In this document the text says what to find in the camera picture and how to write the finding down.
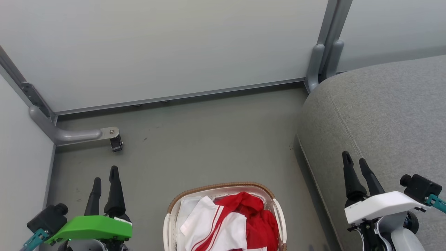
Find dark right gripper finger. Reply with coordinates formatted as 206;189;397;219
342;151;368;208
359;158;386;196

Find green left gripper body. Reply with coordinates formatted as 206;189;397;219
45;215;133;246

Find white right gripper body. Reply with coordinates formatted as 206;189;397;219
344;191;424;251

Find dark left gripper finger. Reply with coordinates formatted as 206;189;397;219
84;177;102;216
104;166;131;222

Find grey fabric sofa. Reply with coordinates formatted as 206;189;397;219
297;55;446;251

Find black caster wheel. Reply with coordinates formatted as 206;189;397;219
110;135;123;153

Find white laundry basket brown rim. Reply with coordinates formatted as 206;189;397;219
163;182;288;251

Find grey upright partition foot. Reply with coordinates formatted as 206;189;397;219
324;39;345;81
306;43;325;94

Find grey partition foot with bracket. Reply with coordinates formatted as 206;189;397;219
29;106;120;146

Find grey metal partition bottom rail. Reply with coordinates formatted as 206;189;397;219
54;77;307;116

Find grey hinged partition post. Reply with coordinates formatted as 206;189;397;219
0;45;58;124

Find grey metal partition post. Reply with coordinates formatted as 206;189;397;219
317;0;353;74

